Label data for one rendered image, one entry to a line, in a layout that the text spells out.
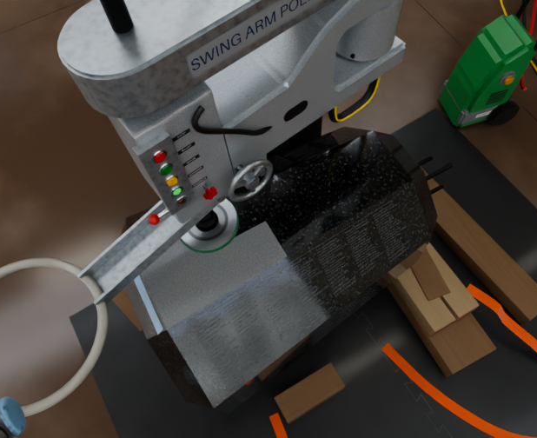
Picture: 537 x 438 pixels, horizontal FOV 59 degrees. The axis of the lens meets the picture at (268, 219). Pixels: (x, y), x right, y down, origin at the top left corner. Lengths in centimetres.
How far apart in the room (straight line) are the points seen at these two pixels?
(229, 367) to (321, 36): 109
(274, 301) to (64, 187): 177
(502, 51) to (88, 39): 215
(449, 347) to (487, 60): 145
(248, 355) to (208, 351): 14
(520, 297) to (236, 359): 144
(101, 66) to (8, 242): 221
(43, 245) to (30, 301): 32
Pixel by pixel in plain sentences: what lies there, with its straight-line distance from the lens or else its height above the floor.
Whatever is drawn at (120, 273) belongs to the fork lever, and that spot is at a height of 97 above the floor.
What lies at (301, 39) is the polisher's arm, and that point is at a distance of 123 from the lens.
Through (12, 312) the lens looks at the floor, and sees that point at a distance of 287.
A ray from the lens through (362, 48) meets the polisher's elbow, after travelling 144.
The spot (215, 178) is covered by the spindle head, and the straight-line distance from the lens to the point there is 127.
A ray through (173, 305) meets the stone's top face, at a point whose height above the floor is 87.
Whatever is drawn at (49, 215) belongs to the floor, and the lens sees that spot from 300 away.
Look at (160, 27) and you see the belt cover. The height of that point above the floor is 174.
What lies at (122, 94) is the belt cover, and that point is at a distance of 94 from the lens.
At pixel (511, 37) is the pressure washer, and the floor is 57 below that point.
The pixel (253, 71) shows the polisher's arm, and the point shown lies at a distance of 126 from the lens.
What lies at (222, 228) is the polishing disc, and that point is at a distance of 163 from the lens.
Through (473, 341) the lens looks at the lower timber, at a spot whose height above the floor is 13.
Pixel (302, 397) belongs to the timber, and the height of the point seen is 14.
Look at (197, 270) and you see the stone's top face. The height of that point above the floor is 87.
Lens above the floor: 236
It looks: 64 degrees down
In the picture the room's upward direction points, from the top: 9 degrees counter-clockwise
